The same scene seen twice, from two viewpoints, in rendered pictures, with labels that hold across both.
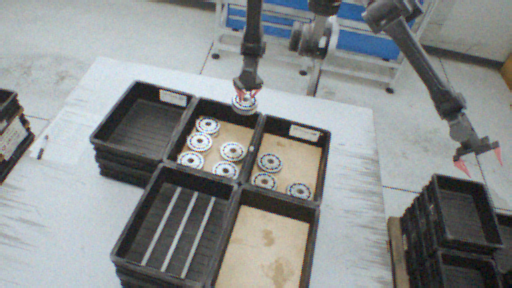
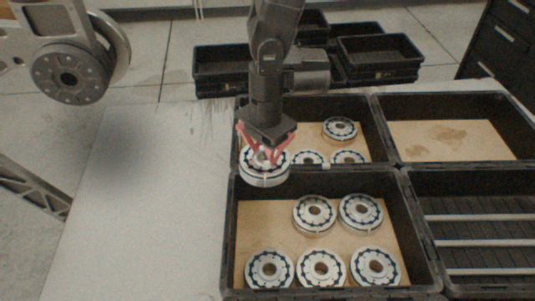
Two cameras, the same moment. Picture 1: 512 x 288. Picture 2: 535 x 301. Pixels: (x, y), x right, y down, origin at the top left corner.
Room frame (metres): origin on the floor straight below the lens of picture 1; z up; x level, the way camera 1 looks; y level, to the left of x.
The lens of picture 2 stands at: (1.17, 0.53, 1.54)
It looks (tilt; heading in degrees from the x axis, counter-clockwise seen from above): 45 degrees down; 262
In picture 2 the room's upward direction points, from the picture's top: straight up
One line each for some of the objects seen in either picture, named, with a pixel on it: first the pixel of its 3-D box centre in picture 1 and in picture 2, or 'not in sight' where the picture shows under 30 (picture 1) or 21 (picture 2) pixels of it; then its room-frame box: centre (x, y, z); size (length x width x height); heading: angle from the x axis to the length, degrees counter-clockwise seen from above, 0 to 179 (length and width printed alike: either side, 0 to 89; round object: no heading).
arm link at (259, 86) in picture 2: not in sight; (270, 79); (1.10, 0.05, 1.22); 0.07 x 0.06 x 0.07; 179
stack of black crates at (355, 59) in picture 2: not in sight; (370, 82); (0.35, -1.13, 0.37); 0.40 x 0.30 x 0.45; 179
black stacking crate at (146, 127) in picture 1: (147, 126); not in sight; (1.04, 0.43, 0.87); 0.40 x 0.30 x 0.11; 173
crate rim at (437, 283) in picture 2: (216, 136); (320, 224); (1.01, 0.14, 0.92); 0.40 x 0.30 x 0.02; 173
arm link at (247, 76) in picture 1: (251, 61); (292, 59); (1.07, 0.05, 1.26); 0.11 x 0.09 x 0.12; 179
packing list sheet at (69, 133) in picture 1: (67, 133); not in sight; (1.06, 0.84, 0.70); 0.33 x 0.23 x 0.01; 179
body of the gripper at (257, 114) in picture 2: (248, 76); (266, 109); (1.11, 0.05, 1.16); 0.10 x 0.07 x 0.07; 128
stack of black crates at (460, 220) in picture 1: (444, 230); (234, 93); (1.15, -1.14, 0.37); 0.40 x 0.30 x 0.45; 179
